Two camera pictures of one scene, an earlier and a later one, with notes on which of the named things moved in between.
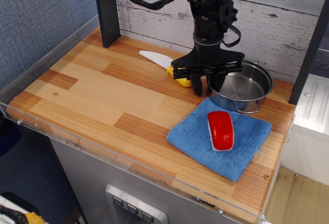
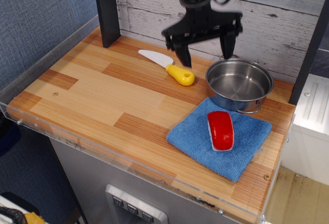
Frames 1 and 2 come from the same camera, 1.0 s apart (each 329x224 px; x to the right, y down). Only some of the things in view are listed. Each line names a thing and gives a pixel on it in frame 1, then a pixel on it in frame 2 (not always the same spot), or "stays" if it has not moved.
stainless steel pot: (244, 90) stays
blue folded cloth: (192, 133) stays
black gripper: (211, 59) → (201, 22)
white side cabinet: (306, 150) stays
